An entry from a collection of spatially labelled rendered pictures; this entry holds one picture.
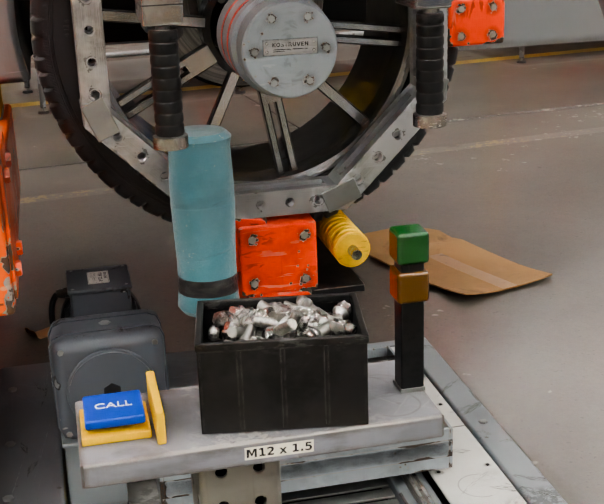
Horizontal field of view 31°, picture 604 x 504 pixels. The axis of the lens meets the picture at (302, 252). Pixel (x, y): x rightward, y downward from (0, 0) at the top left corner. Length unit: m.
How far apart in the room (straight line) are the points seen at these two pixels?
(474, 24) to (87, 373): 0.78
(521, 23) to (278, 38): 0.78
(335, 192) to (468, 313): 1.20
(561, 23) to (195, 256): 0.95
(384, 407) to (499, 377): 1.14
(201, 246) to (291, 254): 0.20
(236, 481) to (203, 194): 0.39
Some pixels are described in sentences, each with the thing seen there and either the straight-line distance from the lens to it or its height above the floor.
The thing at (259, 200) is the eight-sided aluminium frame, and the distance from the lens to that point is 1.64.
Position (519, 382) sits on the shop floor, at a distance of 2.46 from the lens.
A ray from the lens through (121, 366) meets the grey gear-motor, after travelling 1.72.
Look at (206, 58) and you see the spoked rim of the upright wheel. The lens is 1.69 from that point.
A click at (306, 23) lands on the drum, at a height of 0.88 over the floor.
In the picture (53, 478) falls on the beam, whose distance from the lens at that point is 1.91.
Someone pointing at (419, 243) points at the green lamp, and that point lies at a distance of 1.32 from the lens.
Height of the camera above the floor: 1.07
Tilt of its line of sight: 19 degrees down
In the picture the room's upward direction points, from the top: 2 degrees counter-clockwise
